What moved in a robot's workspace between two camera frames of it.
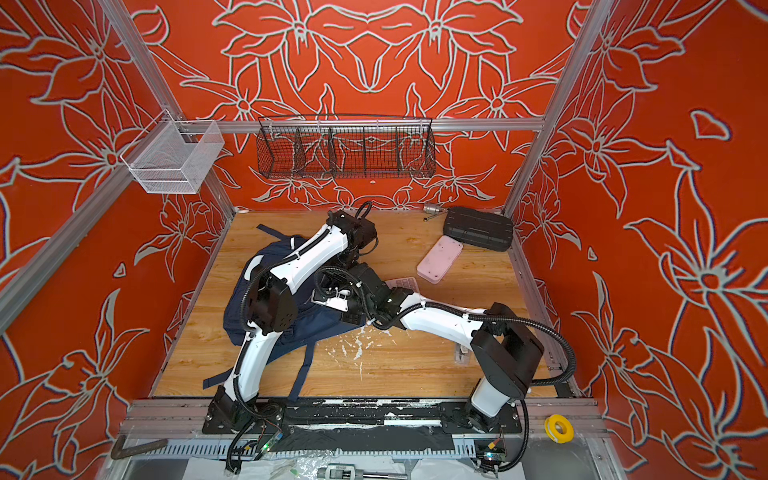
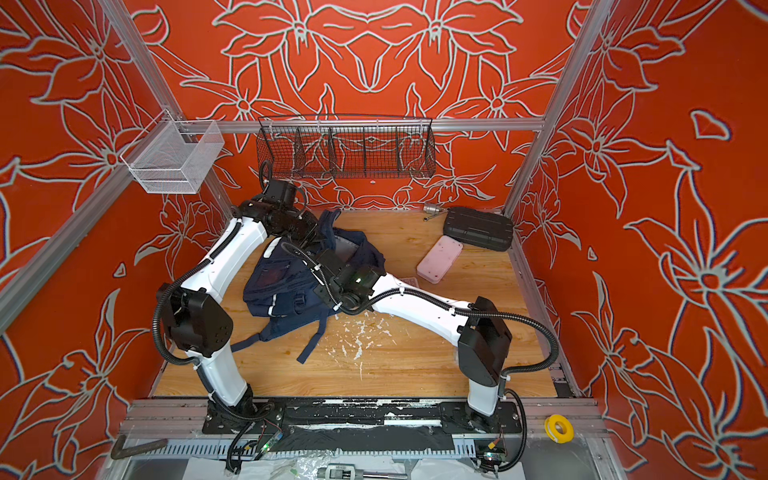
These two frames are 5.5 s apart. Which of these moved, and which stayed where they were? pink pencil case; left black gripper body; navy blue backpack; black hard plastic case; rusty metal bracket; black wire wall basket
Moved: navy blue backpack; left black gripper body
Stayed: rusty metal bracket; black wire wall basket; pink pencil case; black hard plastic case
